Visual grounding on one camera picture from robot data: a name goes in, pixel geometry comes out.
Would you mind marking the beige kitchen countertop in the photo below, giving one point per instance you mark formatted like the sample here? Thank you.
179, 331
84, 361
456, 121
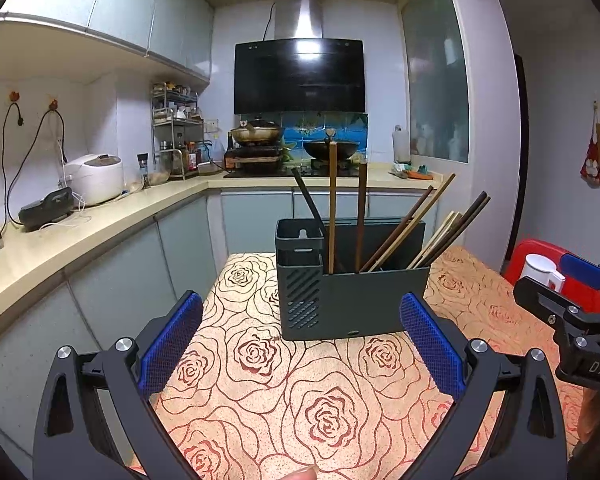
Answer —
105, 230

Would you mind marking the portable cooker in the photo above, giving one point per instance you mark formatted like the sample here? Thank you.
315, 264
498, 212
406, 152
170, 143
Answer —
252, 156

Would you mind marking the white plastic bottle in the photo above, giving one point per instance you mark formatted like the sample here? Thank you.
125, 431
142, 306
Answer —
401, 145

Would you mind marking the metal spice rack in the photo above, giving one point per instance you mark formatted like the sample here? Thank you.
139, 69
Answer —
177, 120

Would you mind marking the person's left hand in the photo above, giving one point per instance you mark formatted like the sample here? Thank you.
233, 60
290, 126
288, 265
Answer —
300, 474

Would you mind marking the steel hood chimney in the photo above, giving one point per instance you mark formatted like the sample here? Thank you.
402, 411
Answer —
299, 15

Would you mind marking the glass bowl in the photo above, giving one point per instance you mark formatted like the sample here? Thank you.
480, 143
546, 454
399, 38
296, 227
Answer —
158, 176

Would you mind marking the red label sauce bottle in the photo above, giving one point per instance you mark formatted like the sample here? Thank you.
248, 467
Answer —
192, 159

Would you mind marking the black wok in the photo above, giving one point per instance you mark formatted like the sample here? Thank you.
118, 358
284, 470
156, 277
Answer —
317, 149

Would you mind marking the black glass range hood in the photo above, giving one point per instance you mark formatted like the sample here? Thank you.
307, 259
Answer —
300, 75

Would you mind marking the orange dish tray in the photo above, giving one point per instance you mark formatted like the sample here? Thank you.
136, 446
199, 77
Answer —
415, 174

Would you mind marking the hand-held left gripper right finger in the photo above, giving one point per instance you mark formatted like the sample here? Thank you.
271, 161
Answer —
432, 345

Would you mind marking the black gas hob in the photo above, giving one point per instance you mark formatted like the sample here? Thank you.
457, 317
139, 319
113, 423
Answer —
260, 172

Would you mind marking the white electric kettle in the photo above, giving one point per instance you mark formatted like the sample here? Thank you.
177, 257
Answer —
537, 270

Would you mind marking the dark door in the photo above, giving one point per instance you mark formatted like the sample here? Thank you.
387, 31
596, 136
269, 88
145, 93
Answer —
521, 160

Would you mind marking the grey upper cabinets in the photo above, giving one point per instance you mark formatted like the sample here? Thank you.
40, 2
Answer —
105, 0

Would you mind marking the grey lower cabinets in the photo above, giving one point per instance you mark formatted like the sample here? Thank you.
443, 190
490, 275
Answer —
130, 270

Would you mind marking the white rice cooker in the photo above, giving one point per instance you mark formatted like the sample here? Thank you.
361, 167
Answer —
95, 180

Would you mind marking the red plastic stool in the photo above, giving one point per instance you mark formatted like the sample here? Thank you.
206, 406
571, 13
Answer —
535, 247

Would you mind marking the dark curved chopstick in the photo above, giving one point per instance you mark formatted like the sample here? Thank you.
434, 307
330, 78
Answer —
307, 200

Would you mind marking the frosted glass window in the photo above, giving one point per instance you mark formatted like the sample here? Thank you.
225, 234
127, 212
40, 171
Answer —
435, 70

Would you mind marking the rose-printed tablecloth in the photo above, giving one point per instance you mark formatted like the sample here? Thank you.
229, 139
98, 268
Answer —
290, 385

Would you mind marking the blue ocean wall sticker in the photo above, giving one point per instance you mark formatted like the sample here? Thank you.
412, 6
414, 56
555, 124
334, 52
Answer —
300, 127

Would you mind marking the dark brown chopstick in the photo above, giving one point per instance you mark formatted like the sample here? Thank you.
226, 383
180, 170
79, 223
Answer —
467, 212
475, 215
405, 217

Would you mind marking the white wall socket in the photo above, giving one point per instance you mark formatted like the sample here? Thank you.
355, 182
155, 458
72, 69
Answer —
211, 125

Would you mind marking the orange wall hook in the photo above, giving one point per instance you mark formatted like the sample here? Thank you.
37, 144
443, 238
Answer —
54, 104
14, 95

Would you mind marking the red printed hanging cloth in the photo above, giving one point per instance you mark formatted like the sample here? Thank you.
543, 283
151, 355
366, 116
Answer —
592, 165

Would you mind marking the grey cabinets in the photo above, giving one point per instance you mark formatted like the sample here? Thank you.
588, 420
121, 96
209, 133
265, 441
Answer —
105, 0
130, 270

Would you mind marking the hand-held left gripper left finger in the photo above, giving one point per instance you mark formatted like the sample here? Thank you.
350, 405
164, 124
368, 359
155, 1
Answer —
172, 340

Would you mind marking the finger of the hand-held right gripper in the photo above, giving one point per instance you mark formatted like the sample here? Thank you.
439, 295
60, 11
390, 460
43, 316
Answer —
540, 297
585, 267

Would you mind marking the black countertop appliance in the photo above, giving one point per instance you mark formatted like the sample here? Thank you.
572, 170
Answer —
45, 210

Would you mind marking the golden wok with lid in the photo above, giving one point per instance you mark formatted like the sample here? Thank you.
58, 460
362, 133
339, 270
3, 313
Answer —
256, 132

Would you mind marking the light bamboo chopstick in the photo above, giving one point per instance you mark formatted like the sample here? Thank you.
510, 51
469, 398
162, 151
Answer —
437, 232
445, 237

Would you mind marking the dark grey utensil holder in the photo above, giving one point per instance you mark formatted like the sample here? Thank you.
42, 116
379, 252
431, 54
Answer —
365, 305

